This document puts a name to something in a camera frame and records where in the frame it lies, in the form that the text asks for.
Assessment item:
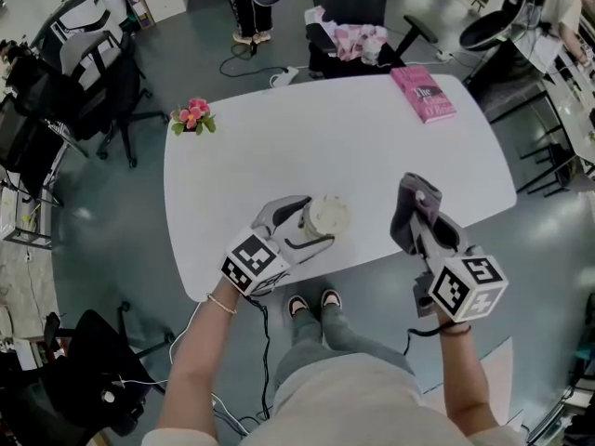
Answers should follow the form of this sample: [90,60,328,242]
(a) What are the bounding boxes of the left hand-held gripper black cable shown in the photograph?
[245,295,273,420]

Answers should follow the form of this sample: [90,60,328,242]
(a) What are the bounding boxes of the long white black-legged table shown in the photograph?
[462,48,595,197]

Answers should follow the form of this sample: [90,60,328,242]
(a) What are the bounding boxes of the person's grey jeans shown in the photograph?
[273,304,415,389]

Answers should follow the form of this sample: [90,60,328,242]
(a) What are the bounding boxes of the pink potted flowers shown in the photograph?
[169,98,218,138]

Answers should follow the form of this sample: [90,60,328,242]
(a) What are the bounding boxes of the beige rug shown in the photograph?
[422,336,526,426]

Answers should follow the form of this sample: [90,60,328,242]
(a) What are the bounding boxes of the person's right forearm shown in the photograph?
[436,321,496,439]

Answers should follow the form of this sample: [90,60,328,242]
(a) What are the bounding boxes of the grey cloth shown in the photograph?
[389,172,443,256]

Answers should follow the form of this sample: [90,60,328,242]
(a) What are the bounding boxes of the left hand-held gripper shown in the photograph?
[220,195,337,296]

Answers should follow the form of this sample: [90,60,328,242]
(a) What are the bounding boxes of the white cable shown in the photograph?
[169,295,210,371]

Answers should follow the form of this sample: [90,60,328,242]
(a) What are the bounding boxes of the office chair with white jacket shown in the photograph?
[32,0,168,169]

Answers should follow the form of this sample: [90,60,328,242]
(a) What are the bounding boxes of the black mesh armless chair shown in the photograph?
[0,58,89,208]

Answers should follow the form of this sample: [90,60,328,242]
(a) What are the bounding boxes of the pink book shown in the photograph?
[390,65,457,125]

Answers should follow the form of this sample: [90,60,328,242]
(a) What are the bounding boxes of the right hand-held gripper black cable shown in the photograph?
[402,325,447,357]

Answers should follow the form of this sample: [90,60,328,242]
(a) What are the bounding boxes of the person's beige shirt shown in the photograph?
[141,353,526,446]

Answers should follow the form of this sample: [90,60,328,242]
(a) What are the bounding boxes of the person's left shoe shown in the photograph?
[286,294,309,318]

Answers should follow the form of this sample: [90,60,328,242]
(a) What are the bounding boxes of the gold bracelet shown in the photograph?
[205,293,238,315]

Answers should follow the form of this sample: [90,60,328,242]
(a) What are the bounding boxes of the pink patterned blanket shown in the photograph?
[306,6,390,64]

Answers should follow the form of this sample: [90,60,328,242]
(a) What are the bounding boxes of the white lidded cup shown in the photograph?
[297,194,350,245]

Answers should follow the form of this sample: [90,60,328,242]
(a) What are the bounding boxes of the person's left forearm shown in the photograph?
[152,290,243,440]

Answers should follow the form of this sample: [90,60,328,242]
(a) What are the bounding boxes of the hand-held gripper black cable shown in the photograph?
[402,325,447,357]
[245,295,273,420]

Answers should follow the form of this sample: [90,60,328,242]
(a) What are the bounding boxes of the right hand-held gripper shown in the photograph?
[408,214,509,323]

